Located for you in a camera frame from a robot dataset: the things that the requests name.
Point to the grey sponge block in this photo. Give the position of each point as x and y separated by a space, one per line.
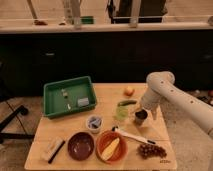
83 102

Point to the white scrub brush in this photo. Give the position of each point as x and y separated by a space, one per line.
52 149

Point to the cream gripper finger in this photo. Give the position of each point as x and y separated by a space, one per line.
154 114

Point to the fork in tray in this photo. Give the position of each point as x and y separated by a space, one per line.
65 95

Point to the white handled knife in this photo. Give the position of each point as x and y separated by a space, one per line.
135 137

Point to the yellow corn cob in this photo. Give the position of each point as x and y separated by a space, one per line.
109 150

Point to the orange fruit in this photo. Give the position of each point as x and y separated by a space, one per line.
129 91

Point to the green plastic tray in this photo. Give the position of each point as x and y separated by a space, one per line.
54 104

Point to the metal cup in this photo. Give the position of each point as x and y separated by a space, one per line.
140 117

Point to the green chili pepper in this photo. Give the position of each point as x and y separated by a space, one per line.
127 102

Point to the black chair base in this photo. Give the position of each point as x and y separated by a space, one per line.
7 121

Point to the bunch of grapes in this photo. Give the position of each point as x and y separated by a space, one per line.
147 150

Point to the translucent green cup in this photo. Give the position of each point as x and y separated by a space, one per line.
121 113

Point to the dark purple bowl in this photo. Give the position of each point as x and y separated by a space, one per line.
80 146

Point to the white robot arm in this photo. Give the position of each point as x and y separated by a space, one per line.
161 84

